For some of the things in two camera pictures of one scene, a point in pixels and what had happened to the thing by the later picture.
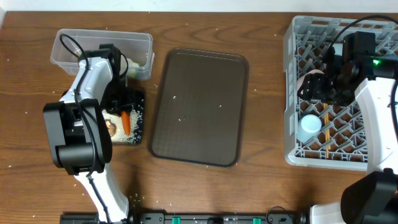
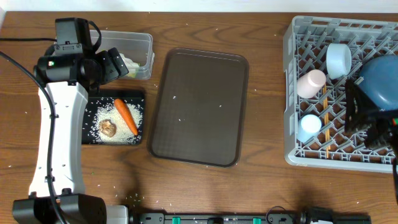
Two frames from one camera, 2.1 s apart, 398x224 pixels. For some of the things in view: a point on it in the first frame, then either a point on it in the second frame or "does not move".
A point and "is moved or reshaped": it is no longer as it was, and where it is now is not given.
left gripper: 117,94 → 112,64
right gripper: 311,88 → 385,124
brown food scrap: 111,127 does not move
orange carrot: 125,117 is moved or reshaped
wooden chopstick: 326,128 does not move
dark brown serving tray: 199,109 does not move
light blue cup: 308,127 does not move
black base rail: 270,218 does not move
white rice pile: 135,135 does not move
